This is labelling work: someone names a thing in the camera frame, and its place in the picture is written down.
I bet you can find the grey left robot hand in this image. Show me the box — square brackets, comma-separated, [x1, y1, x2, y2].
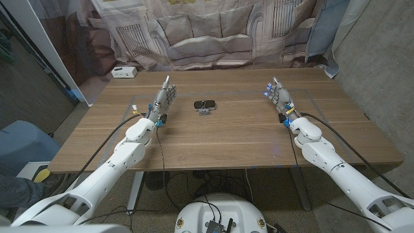
[145, 75, 178, 122]

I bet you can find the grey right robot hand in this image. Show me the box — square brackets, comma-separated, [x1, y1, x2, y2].
[263, 76, 300, 122]

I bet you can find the black silver paper clamp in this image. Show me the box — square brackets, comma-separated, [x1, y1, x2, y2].
[197, 100, 211, 117]

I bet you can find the black eraser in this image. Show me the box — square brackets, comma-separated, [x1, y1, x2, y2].
[193, 100, 217, 111]

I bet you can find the white power strip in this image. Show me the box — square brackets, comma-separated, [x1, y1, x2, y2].
[111, 66, 138, 79]

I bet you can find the round black floor fan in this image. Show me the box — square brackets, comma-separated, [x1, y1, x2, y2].
[144, 171, 171, 191]

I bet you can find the printed sofa backdrop cloth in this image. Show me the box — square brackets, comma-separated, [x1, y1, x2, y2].
[28, 0, 351, 72]

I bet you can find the white table leg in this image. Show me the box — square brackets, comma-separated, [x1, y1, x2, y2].
[126, 171, 145, 214]

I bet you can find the grey table leg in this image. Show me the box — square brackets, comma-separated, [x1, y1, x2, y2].
[289, 167, 312, 212]

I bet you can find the pale cloth sheet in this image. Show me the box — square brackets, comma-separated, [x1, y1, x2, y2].
[324, 0, 372, 79]

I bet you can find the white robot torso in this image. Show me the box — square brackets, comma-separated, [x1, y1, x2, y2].
[174, 193, 268, 233]

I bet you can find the white partition panel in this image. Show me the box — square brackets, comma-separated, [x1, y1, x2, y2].
[0, 0, 94, 107]

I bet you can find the dark leather shoe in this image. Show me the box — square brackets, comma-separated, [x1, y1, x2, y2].
[40, 173, 67, 195]

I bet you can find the small black electronics box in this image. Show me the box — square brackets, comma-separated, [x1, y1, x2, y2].
[205, 219, 224, 233]

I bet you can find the blue grey chair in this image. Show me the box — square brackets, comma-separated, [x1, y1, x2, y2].
[0, 120, 62, 177]

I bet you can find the blue jeans leg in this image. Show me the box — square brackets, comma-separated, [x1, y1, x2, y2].
[0, 174, 45, 208]

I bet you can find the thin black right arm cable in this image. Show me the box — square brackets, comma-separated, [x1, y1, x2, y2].
[287, 126, 393, 232]

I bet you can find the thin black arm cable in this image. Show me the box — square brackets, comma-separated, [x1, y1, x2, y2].
[156, 125, 182, 213]
[287, 126, 393, 232]

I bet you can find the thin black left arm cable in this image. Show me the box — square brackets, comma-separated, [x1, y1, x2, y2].
[156, 125, 182, 213]

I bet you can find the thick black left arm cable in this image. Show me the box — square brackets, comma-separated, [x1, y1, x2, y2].
[60, 113, 145, 195]

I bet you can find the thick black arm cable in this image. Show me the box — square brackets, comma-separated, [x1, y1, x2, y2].
[60, 113, 145, 195]
[300, 112, 412, 199]

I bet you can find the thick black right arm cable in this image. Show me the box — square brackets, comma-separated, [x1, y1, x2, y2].
[300, 112, 412, 199]

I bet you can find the black floor cable bundle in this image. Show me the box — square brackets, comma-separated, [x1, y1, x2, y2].
[193, 170, 253, 199]

